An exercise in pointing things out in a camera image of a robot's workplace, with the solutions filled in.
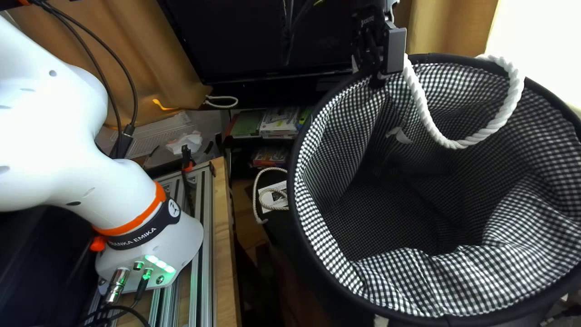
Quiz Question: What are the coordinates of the black flat screen television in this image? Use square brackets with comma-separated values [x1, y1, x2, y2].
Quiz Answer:
[159, 0, 364, 83]

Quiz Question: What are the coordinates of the white laundry bag black rim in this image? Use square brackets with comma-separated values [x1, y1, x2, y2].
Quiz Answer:
[286, 52, 581, 327]

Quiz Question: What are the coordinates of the red black clamp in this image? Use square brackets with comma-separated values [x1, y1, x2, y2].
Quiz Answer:
[179, 143, 197, 177]

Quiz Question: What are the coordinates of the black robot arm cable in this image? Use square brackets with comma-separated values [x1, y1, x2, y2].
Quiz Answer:
[32, 0, 141, 159]

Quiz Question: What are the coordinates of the wooden robot table board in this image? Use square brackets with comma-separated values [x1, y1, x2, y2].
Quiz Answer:
[206, 154, 243, 327]

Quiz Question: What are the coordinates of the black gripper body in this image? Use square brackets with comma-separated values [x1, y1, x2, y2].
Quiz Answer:
[350, 0, 402, 67]

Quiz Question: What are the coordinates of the white power adapter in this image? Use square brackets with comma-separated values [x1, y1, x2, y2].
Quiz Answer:
[255, 179, 293, 214]

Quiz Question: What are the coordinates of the black television stand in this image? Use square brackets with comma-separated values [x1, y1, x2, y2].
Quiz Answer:
[201, 68, 359, 112]

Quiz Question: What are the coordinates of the brown fabric sheet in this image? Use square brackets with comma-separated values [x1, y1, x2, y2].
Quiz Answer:
[10, 0, 210, 128]

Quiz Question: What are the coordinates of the crumpled white tissue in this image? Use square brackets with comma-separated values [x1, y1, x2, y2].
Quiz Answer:
[164, 128, 204, 156]

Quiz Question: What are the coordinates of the silver plug base cable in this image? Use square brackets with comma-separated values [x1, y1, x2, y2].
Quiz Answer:
[79, 265, 152, 327]

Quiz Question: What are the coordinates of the aluminium extrusion frame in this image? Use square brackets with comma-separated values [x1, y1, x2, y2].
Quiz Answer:
[88, 159, 217, 327]

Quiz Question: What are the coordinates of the golden tan curtain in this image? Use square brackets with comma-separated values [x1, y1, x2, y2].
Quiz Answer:
[395, 0, 500, 61]

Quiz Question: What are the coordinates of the white rope loop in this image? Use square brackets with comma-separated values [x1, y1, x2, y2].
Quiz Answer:
[203, 92, 239, 110]

